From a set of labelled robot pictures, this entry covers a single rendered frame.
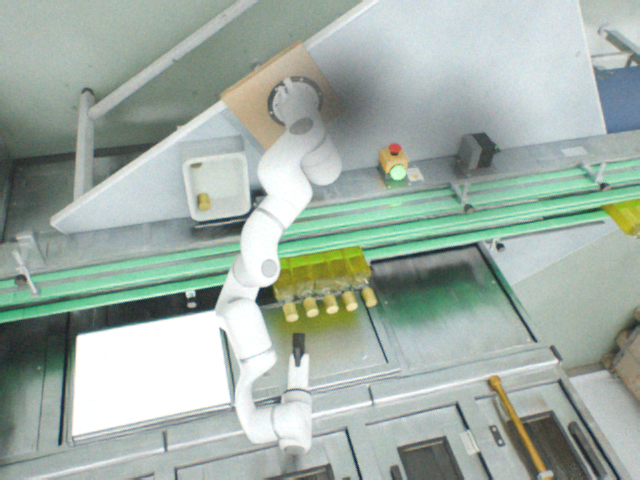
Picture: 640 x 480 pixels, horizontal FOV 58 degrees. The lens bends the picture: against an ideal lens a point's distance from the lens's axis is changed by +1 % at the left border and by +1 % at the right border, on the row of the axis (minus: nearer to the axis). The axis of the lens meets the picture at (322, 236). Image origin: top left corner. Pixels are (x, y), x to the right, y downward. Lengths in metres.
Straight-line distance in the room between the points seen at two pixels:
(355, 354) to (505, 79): 0.93
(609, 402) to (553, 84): 4.04
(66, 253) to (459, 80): 1.24
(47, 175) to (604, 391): 4.73
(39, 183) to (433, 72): 1.51
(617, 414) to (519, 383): 3.88
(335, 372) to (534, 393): 0.57
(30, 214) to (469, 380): 1.60
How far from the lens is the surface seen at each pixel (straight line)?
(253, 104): 1.59
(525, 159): 2.01
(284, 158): 1.27
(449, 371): 1.72
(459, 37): 1.72
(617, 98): 2.52
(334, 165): 1.37
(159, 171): 1.72
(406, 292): 1.91
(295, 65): 1.56
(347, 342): 1.72
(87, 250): 1.80
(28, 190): 2.42
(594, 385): 5.71
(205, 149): 1.62
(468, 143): 1.88
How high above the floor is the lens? 2.11
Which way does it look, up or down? 43 degrees down
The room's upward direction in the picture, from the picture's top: 160 degrees clockwise
